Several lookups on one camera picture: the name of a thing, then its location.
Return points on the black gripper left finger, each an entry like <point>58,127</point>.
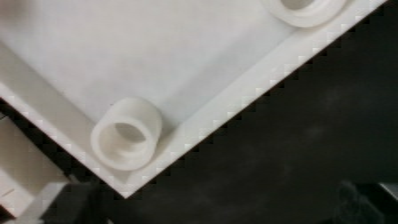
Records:
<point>76,208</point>

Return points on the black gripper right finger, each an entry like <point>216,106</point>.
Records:
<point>369,203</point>

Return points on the white square tabletop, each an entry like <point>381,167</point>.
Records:
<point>195,53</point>

